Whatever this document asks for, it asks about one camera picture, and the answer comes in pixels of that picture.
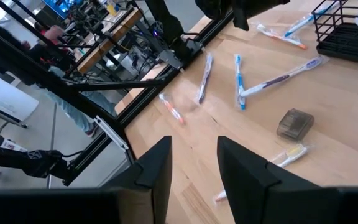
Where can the person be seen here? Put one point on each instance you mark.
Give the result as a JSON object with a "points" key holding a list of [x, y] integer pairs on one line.
{"points": [[54, 32], [73, 112]]}

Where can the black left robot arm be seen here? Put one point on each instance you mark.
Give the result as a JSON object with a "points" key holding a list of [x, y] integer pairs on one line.
{"points": [[166, 18]]}

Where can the purple toothbrush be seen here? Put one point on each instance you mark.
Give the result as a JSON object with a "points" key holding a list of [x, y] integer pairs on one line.
{"points": [[278, 79]]}

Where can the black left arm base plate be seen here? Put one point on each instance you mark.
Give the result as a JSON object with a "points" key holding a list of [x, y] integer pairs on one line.
{"points": [[171, 59]]}

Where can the silver frame bracket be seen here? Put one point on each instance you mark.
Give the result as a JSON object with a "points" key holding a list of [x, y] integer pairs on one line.
{"points": [[112, 133]]}

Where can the wooden workbench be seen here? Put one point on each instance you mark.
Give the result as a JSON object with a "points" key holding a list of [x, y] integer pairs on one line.
{"points": [[104, 49]]}

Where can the grey translucent floss box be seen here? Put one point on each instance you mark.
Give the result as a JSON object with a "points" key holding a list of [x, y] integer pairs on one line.
{"points": [[294, 124]]}

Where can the white red device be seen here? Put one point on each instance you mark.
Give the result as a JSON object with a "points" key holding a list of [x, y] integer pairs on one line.
{"points": [[5, 143]]}

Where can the blue toothbrush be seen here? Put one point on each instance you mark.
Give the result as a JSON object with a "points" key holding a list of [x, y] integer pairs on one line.
{"points": [[306, 20], [240, 84], [204, 79]]}

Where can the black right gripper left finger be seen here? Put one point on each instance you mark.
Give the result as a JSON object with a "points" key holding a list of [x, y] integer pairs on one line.
{"points": [[148, 186]]}

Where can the computer monitor blue screen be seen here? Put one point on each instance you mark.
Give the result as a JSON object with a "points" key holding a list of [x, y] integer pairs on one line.
{"points": [[62, 6]]}

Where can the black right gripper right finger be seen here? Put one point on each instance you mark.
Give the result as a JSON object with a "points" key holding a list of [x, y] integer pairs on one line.
{"points": [[253, 186]]}

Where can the white table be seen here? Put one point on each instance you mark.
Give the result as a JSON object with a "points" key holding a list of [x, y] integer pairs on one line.
{"points": [[5, 93]]}

